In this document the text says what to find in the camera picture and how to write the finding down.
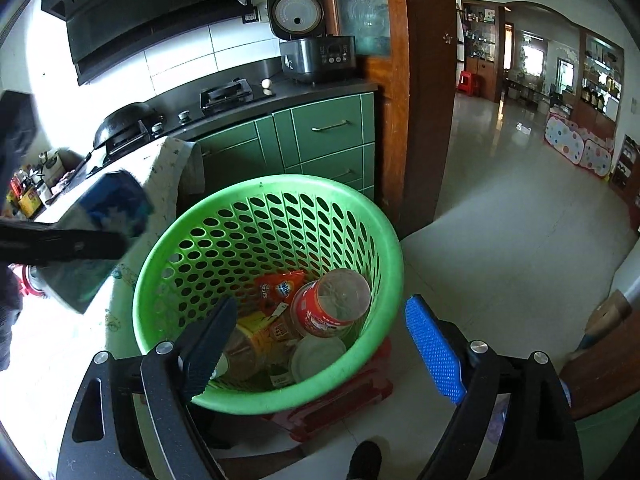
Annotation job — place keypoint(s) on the red printed paper cup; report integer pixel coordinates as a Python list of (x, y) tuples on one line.
[(320, 317)]

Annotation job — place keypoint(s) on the brown wooden door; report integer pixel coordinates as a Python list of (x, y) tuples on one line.
[(605, 360)]

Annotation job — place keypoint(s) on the green plastic basket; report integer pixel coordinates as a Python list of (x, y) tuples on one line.
[(280, 401)]

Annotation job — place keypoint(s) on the black wok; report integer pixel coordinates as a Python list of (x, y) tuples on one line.
[(125, 122)]

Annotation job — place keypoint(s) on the printed white tablecloth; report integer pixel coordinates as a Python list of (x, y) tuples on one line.
[(165, 170)]

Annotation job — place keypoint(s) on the black gas stove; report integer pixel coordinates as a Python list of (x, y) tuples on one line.
[(225, 95)]

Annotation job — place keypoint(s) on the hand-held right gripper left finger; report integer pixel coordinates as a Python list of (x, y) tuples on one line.
[(210, 340)]

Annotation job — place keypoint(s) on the red plastic stool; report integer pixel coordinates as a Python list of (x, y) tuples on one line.
[(340, 410)]

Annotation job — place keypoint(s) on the white egg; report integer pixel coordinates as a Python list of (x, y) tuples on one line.
[(267, 83)]

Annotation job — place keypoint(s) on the green kitchen cabinet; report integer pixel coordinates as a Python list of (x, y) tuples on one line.
[(325, 125)]

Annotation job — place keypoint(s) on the black shoe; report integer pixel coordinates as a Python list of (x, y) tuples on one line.
[(365, 462)]

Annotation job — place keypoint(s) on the wooden display shelf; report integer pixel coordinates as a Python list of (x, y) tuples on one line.
[(482, 50), (602, 80)]

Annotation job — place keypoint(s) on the black range hood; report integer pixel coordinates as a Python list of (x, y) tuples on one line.
[(150, 15)]

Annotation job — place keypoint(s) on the wooden glass-door cabinet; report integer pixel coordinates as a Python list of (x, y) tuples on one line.
[(425, 110)]

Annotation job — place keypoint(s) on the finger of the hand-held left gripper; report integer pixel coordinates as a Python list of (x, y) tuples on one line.
[(15, 130), (70, 246)]

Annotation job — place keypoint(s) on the white paper cup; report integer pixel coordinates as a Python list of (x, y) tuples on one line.
[(317, 360)]

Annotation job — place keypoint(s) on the dotted play tent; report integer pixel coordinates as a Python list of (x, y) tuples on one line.
[(575, 145)]

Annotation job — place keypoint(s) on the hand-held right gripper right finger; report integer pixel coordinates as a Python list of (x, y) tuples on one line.
[(432, 350)]

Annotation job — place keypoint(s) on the orange snack bag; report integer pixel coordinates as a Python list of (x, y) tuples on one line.
[(265, 335)]

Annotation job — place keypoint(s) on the black rice cooker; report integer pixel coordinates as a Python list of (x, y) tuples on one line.
[(315, 60)]

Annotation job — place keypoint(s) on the red snack wrapper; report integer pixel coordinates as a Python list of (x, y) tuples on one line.
[(280, 287)]

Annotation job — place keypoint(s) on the small red stool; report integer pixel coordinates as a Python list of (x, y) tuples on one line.
[(469, 84)]

